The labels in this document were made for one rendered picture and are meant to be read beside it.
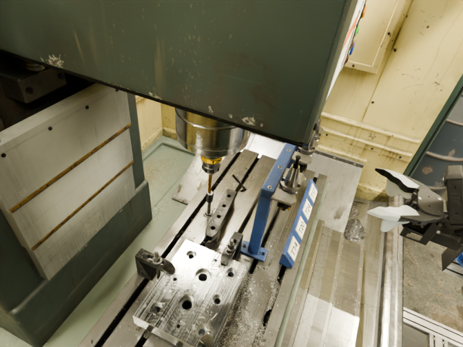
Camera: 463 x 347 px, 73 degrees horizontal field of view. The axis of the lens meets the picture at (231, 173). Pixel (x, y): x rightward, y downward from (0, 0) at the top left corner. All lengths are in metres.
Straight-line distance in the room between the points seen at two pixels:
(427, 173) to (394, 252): 1.40
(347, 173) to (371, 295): 0.63
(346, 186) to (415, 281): 1.09
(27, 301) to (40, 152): 0.51
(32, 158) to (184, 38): 0.57
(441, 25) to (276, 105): 1.18
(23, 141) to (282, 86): 0.64
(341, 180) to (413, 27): 0.76
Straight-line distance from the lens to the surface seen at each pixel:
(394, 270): 1.49
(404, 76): 1.62
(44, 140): 0.93
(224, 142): 0.60
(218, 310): 0.97
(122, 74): 0.57
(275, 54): 0.43
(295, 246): 1.21
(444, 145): 2.75
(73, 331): 1.42
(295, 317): 1.26
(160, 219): 1.65
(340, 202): 1.72
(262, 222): 1.05
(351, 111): 1.69
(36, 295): 1.24
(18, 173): 0.91
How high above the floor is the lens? 1.87
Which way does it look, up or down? 40 degrees down
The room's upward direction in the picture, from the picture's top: 7 degrees clockwise
